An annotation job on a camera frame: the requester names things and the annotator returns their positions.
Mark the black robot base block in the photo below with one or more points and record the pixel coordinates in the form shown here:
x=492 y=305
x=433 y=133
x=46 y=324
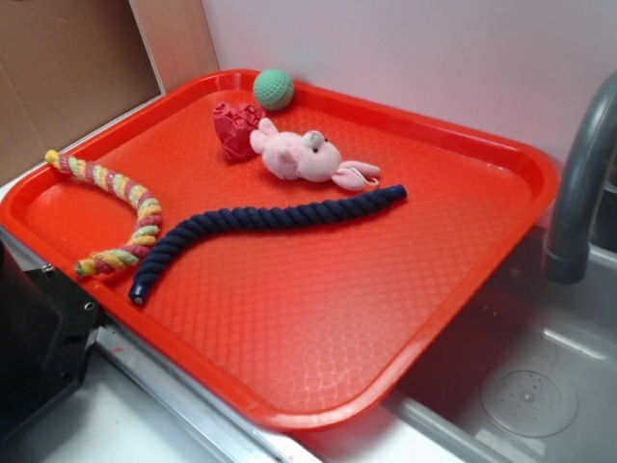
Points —
x=48 y=327

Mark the red plastic tray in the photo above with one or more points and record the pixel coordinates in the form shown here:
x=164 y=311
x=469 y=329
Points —
x=294 y=329

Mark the pink plush bunny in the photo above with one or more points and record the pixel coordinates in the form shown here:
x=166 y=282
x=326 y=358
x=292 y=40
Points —
x=310 y=157

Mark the red fabric heart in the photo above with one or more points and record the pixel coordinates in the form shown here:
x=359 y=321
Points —
x=233 y=125

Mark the green dimpled ball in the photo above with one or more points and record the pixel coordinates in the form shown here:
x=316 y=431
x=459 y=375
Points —
x=273 y=89

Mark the grey plastic sink basin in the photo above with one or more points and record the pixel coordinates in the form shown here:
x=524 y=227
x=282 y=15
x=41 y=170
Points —
x=526 y=371

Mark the grey sink faucet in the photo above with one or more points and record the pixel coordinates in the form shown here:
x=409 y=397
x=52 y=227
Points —
x=584 y=212

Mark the brown cardboard panel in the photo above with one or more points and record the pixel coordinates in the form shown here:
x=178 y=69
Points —
x=70 y=67

